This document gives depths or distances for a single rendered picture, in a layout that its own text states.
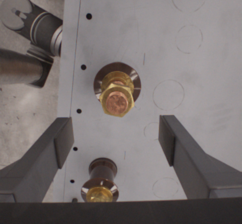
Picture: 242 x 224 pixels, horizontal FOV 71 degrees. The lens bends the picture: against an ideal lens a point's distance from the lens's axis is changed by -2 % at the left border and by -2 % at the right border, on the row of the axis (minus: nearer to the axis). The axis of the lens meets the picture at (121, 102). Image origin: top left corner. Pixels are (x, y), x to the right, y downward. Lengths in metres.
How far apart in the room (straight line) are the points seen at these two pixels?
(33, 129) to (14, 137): 0.27
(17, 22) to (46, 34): 0.10
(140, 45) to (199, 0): 0.16
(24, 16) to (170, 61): 0.43
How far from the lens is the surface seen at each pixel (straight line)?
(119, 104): 0.23
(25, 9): 0.62
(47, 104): 2.03
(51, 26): 0.57
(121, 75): 0.32
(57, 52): 0.56
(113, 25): 0.43
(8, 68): 0.50
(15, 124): 2.29
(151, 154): 0.52
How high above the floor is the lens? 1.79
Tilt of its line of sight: 73 degrees down
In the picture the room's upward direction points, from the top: 178 degrees clockwise
